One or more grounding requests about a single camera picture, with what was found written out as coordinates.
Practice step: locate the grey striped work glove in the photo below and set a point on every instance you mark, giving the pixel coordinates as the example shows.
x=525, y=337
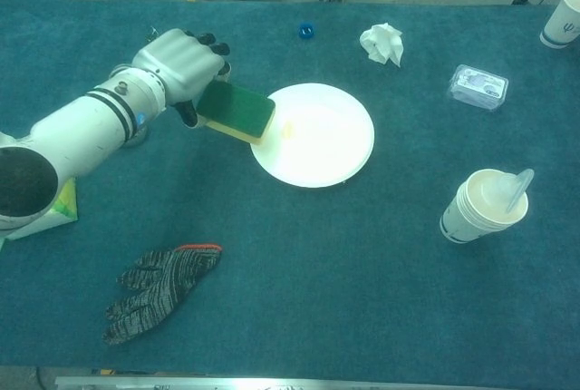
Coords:
x=158, y=285

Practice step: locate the clear plastic spoon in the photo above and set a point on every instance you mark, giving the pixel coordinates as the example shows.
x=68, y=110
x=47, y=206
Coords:
x=516, y=192

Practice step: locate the stacked white paper cups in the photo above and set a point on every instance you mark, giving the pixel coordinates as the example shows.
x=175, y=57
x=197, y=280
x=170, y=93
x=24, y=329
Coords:
x=466, y=217

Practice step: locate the blue bottle cap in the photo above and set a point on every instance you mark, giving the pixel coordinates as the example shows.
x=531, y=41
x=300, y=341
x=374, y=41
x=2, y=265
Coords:
x=301, y=35

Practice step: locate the white round plate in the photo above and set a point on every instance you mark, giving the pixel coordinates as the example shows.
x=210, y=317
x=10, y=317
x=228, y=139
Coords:
x=326, y=145

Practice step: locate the green yellow sponge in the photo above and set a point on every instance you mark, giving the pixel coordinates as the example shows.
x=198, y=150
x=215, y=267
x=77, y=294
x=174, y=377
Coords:
x=235, y=111

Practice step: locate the yellow green tissue pack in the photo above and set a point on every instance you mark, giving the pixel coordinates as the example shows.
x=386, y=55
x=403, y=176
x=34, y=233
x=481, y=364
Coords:
x=68, y=211

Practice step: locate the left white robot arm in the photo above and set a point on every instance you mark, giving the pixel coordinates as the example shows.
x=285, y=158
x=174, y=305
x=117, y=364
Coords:
x=77, y=136

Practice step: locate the single printed paper cup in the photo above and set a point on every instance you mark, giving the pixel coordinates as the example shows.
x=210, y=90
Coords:
x=559, y=22

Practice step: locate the clear purple plastic box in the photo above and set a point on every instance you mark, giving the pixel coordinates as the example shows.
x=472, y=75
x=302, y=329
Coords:
x=478, y=87

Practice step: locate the aluminium table edge rail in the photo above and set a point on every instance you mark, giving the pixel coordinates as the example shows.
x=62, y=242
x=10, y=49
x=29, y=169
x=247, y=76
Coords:
x=317, y=383

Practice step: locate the crumpled white tissue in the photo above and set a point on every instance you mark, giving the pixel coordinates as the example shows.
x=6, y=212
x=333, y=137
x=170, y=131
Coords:
x=383, y=43

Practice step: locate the teal table cloth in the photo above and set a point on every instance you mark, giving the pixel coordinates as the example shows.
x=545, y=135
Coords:
x=317, y=272

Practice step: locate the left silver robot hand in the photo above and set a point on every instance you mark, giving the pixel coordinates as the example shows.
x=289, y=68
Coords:
x=181, y=63

